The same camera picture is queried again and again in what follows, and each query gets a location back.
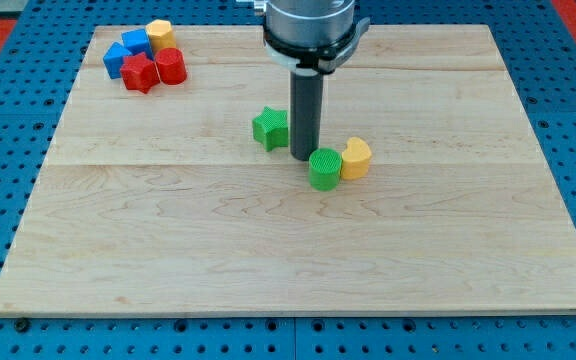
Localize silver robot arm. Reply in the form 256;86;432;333
238;0;371;76

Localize yellow heart block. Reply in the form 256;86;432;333
341;137;372;180

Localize green cylinder block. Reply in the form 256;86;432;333
308;148;342;191

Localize green star block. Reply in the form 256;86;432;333
252;107;289;152

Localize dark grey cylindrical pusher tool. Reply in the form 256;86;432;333
289;73;324;161

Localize light wooden board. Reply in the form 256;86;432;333
0;25;576;318

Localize red cylinder block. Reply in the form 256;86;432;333
155;47;187;85

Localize red star block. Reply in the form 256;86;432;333
120;52;161;94

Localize yellow hexagon block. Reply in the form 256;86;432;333
145;19;177;54

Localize blue cube block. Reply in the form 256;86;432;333
121;28;154;60

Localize blue pentagon block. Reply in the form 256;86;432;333
102;42;133;79

